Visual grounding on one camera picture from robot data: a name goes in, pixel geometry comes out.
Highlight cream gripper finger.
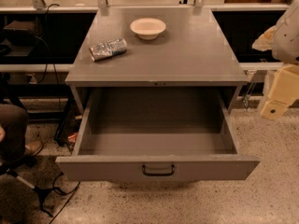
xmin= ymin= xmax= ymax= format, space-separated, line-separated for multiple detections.
xmin=260 ymin=100 xmax=289 ymax=120

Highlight grey top drawer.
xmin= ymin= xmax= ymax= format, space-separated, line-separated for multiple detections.
xmin=56 ymin=88 xmax=260 ymax=182

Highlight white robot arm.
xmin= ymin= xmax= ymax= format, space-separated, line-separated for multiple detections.
xmin=259 ymin=0 xmax=299 ymax=120

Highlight grey metal cabinet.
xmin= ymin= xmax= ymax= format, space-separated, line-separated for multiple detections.
xmin=65 ymin=7 xmax=247 ymax=110

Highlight white paper bowl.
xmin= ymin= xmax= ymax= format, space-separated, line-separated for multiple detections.
xmin=130 ymin=18 xmax=166 ymax=40

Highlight crumpled silver chip bag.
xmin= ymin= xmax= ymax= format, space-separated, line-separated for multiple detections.
xmin=89 ymin=38 xmax=127 ymax=62

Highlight brown shoe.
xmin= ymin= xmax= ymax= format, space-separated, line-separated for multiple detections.
xmin=24 ymin=141 xmax=43 ymax=156

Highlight person leg brown trousers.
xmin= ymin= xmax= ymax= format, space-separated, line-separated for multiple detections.
xmin=0 ymin=105 xmax=29 ymax=162

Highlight dark box on shelf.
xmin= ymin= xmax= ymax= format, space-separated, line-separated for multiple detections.
xmin=3 ymin=21 xmax=36 ymax=46

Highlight black tripod stand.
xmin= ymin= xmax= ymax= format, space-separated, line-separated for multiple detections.
xmin=0 ymin=161 xmax=55 ymax=218

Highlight black top drawer handle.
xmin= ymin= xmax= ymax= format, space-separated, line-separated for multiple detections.
xmin=142 ymin=165 xmax=175 ymax=177

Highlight black floor cable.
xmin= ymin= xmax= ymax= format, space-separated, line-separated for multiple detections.
xmin=48 ymin=171 xmax=81 ymax=224

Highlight black hanging cable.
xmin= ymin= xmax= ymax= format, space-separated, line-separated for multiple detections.
xmin=35 ymin=3 xmax=64 ymax=110

